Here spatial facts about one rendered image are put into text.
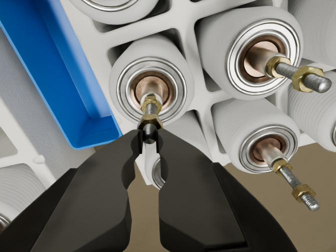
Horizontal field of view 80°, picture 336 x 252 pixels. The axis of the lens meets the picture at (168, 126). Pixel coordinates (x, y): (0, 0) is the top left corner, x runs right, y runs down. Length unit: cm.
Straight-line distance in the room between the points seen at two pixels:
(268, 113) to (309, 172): 52
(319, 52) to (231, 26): 11
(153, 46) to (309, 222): 88
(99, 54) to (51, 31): 22
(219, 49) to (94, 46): 16
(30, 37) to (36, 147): 19
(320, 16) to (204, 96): 16
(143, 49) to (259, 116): 16
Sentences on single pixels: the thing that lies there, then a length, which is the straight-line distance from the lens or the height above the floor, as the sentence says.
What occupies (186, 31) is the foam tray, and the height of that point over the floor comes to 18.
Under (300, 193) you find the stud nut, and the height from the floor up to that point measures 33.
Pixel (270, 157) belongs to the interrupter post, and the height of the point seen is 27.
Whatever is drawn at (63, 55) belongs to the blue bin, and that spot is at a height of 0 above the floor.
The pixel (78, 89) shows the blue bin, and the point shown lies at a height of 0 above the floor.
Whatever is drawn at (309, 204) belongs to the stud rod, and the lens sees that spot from 24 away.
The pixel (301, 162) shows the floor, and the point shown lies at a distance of 74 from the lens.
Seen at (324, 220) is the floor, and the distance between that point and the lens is 101.
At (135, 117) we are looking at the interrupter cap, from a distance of 23.
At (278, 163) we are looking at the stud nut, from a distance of 26.
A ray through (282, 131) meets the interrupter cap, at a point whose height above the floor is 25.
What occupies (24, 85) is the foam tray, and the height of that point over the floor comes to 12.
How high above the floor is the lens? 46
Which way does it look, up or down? 61 degrees down
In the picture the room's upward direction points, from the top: 174 degrees clockwise
